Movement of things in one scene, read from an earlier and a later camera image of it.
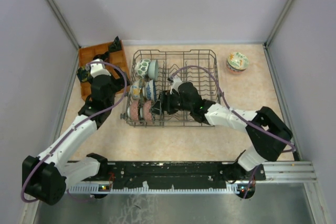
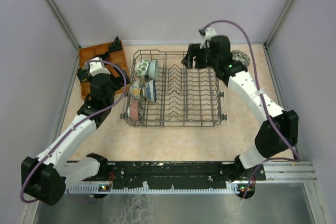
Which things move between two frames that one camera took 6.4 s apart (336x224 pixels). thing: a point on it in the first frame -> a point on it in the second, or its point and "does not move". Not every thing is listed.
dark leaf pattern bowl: [147, 110] -> [239, 55]
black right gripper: [164, 103] -> [194, 50]
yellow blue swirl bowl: [135, 89] does not move
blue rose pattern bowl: [148, 90] does not move
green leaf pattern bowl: [141, 67] does not move
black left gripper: [120, 82] does not move
